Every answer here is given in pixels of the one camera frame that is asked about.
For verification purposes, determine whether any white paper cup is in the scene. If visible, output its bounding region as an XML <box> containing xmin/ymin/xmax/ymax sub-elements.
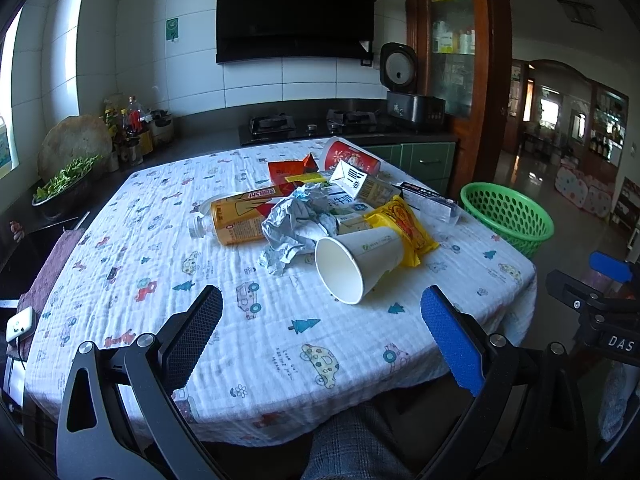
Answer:
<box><xmin>314</xmin><ymin>228</ymin><xmax>404</xmax><ymax>304</ymax></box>

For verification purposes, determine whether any yellow snack wrapper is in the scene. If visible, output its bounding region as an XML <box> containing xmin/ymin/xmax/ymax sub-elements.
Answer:
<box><xmin>363</xmin><ymin>195</ymin><xmax>439</xmax><ymax>268</ymax></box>

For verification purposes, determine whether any black white box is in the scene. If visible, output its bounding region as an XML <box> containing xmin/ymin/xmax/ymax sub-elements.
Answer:
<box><xmin>399</xmin><ymin>182</ymin><xmax>460</xmax><ymax>223</ymax></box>

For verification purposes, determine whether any white blue milk carton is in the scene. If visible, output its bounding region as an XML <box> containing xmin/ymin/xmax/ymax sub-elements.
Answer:
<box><xmin>330</xmin><ymin>160</ymin><xmax>400</xmax><ymax>208</ymax></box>

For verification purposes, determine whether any orange drink bottle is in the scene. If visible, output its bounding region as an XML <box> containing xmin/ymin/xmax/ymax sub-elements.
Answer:
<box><xmin>188</xmin><ymin>185</ymin><xmax>293</xmax><ymax>246</ymax></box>

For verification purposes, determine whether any silver foil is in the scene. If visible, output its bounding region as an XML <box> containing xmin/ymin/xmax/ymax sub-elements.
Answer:
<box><xmin>259</xmin><ymin>183</ymin><xmax>337</xmax><ymax>275</ymax></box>

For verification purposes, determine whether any red cylindrical snack can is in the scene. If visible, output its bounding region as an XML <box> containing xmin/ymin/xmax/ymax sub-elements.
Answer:
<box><xmin>319</xmin><ymin>136</ymin><xmax>382</xmax><ymax>176</ymax></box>

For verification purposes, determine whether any red paper packet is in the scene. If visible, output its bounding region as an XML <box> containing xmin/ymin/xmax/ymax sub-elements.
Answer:
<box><xmin>268</xmin><ymin>154</ymin><xmax>318</xmax><ymax>184</ymax></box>

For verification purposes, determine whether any green plastic trash basket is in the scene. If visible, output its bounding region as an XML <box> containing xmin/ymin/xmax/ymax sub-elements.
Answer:
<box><xmin>460</xmin><ymin>182</ymin><xmax>554</xmax><ymax>258</ymax></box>

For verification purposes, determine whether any green kitchen cabinet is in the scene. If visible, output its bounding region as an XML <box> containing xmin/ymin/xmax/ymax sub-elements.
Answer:
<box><xmin>366</xmin><ymin>142</ymin><xmax>457</xmax><ymax>195</ymax></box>

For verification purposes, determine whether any polka dot play tent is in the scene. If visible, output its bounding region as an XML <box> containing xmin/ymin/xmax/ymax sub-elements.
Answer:
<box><xmin>554</xmin><ymin>158</ymin><xmax>614</xmax><ymax>219</ymax></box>

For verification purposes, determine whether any white printed tablecloth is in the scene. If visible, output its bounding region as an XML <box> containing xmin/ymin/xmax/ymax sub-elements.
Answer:
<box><xmin>26</xmin><ymin>140</ymin><xmax>537</xmax><ymax>446</ymax></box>

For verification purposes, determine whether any grey trouser leg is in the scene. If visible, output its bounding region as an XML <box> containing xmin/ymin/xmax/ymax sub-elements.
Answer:
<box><xmin>302</xmin><ymin>402</ymin><xmax>413</xmax><ymax>479</ymax></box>

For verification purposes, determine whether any bowl of green vegetables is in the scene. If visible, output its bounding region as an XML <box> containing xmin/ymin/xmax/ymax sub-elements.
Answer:
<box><xmin>32</xmin><ymin>155</ymin><xmax>102</xmax><ymax>220</ymax></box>

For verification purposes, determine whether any condiment bottles group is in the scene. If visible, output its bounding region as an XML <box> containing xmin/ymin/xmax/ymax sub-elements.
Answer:
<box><xmin>101</xmin><ymin>94</ymin><xmax>174</xmax><ymax>172</ymax></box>

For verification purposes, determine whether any round wooden cutting board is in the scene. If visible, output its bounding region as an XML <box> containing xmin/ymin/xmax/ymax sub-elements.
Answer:
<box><xmin>37</xmin><ymin>115</ymin><xmax>112</xmax><ymax>182</ymax></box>

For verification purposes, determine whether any black gas stove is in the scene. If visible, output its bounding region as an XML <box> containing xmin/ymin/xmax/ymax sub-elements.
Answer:
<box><xmin>239</xmin><ymin>110</ymin><xmax>383</xmax><ymax>146</ymax></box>

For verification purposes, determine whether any black rice cooker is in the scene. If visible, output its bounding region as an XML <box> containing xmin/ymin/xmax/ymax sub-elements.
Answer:
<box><xmin>380</xmin><ymin>42</ymin><xmax>445</xmax><ymax>125</ymax></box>

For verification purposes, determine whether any wooden glass display cabinet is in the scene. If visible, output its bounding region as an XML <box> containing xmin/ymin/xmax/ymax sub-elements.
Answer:
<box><xmin>406</xmin><ymin>0</ymin><xmax>512</xmax><ymax>197</ymax></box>

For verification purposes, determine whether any black range hood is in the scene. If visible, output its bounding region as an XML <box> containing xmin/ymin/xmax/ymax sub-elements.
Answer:
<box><xmin>216</xmin><ymin>0</ymin><xmax>378</xmax><ymax>65</ymax></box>

